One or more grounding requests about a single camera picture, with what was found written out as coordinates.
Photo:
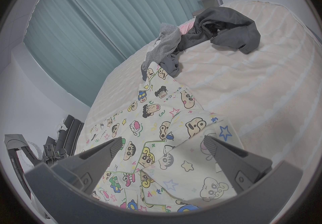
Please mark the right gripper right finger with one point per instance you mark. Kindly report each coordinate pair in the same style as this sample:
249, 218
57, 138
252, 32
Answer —
231, 167

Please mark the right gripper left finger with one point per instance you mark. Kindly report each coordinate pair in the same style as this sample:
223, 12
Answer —
98, 167

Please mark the white printed pyjama top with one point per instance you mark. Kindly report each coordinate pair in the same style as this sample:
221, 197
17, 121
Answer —
163, 167

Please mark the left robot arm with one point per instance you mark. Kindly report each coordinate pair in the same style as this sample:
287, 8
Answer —
51, 153

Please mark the bed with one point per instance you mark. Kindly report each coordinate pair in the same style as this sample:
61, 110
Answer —
251, 92

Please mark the dark grey garment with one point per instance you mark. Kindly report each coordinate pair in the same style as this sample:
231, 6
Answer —
171, 65

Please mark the light grey and white garment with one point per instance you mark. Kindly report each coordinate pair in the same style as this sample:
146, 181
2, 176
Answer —
163, 44

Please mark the black garment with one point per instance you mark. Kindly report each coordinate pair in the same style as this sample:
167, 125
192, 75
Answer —
226, 26

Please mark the pink garment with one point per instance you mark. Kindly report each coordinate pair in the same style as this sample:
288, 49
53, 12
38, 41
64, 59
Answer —
187, 27

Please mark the grey bedside table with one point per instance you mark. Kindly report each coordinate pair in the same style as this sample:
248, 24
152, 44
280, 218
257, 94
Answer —
207, 4

